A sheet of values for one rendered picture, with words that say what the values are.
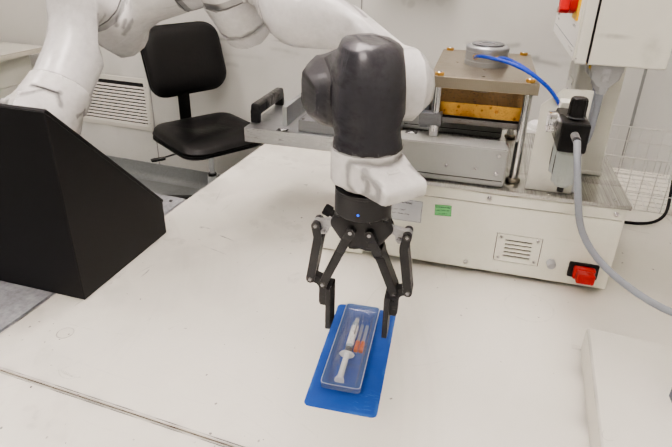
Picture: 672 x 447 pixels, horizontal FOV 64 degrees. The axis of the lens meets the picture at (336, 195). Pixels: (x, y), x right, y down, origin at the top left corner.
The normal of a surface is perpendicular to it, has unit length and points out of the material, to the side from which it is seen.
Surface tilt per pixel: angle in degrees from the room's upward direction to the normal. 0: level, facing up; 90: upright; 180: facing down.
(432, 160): 90
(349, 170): 88
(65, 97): 67
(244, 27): 117
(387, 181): 18
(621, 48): 90
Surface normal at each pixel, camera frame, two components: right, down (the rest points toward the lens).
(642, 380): 0.02, -0.90
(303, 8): 0.00, 0.33
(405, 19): -0.33, 0.40
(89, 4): 0.75, 0.11
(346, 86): -0.65, 0.25
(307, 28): -0.05, 0.67
